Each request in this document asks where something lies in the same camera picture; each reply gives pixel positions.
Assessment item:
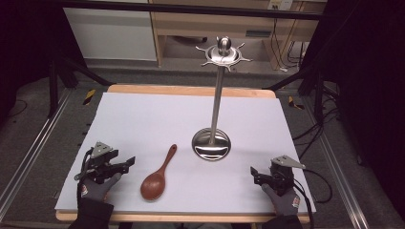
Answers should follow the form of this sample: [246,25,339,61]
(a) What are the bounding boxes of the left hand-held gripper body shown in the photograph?
[74,141,120,185]

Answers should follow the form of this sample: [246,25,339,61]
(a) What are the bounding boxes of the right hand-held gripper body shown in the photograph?
[266,155,307,196]

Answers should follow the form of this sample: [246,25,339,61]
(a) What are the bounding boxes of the person's right hand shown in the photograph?
[261,183,302,218]

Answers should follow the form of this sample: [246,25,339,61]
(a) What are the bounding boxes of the person's left hand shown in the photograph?
[77,172,123,203]

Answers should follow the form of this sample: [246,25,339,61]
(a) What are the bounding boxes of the brown wooden spoon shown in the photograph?
[139,143,178,201]

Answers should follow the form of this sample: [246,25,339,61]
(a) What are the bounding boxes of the metal utensil rack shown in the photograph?
[191,35,253,162]

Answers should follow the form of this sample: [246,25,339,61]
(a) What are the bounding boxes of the white table mat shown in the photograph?
[54,92,317,215]

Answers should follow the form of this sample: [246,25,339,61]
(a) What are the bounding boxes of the yellow black tape marker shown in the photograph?
[82,89,96,106]
[288,95,306,111]

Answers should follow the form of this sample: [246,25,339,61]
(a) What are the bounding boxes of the black metal stand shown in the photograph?
[47,52,113,119]
[262,61,327,123]

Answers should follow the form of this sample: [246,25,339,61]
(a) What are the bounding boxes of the white cabinet panel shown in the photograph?
[63,7,159,62]

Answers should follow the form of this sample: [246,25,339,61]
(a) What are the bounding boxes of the wooden desk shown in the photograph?
[148,0,329,70]

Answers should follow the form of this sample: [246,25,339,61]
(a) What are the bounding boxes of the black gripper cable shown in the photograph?
[75,150,94,192]
[291,168,334,229]

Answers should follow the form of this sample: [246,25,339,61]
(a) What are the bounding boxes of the black floor cables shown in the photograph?
[291,80,342,160]

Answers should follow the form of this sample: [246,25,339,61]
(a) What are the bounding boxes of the metal floor rail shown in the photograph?
[0,89,74,220]
[304,96,374,229]

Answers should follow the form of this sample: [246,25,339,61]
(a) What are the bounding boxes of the black frame bar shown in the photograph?
[56,0,323,21]

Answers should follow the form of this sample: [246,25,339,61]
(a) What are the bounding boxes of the white wall socket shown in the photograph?
[267,0,294,10]

